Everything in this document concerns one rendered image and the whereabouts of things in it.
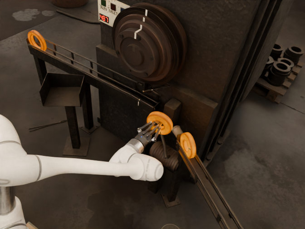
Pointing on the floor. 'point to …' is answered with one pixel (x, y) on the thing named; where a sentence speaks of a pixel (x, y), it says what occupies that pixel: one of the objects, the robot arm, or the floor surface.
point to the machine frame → (194, 71)
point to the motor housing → (156, 150)
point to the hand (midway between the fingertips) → (159, 121)
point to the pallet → (279, 72)
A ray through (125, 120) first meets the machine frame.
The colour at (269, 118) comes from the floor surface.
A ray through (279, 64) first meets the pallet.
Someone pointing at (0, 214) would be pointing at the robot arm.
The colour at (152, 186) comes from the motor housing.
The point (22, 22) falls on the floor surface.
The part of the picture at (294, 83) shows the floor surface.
